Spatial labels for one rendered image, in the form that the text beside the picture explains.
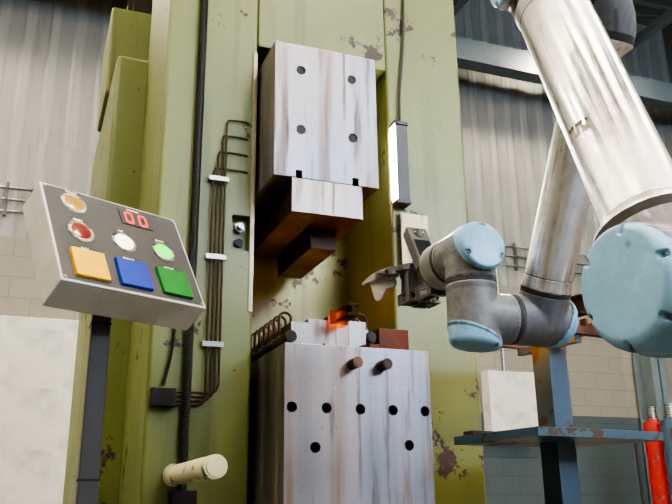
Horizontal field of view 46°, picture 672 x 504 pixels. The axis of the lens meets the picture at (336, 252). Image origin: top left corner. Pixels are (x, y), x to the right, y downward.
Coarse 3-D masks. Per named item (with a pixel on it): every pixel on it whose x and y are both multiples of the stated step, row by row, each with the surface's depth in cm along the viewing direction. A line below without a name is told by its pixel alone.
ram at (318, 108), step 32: (288, 64) 216; (320, 64) 219; (352, 64) 223; (288, 96) 213; (320, 96) 216; (352, 96) 220; (256, 128) 226; (288, 128) 210; (320, 128) 213; (352, 128) 217; (256, 160) 222; (288, 160) 207; (320, 160) 210; (352, 160) 214; (256, 192) 219
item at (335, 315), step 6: (342, 306) 193; (348, 306) 191; (354, 306) 190; (330, 312) 198; (336, 312) 197; (342, 312) 195; (348, 312) 189; (354, 312) 189; (330, 318) 197; (336, 318) 197; (342, 318) 193; (348, 318) 193; (342, 324) 198
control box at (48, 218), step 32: (32, 192) 166; (64, 192) 168; (32, 224) 162; (64, 224) 160; (96, 224) 167; (128, 224) 174; (160, 224) 183; (32, 256) 159; (64, 256) 153; (128, 256) 166; (160, 256) 173; (64, 288) 150; (96, 288) 154; (128, 288) 159; (160, 288) 166; (192, 288) 173; (128, 320) 165; (160, 320) 169; (192, 320) 173
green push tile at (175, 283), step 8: (160, 272) 169; (168, 272) 170; (176, 272) 172; (160, 280) 167; (168, 280) 168; (176, 280) 170; (184, 280) 172; (168, 288) 166; (176, 288) 168; (184, 288) 170; (176, 296) 168; (184, 296) 169; (192, 296) 170
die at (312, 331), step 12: (288, 324) 196; (300, 324) 195; (312, 324) 196; (324, 324) 197; (336, 324) 198; (348, 324) 200; (360, 324) 201; (276, 336) 204; (300, 336) 194; (312, 336) 195; (324, 336) 196; (336, 336) 197; (348, 336) 199; (360, 336) 200; (252, 348) 225
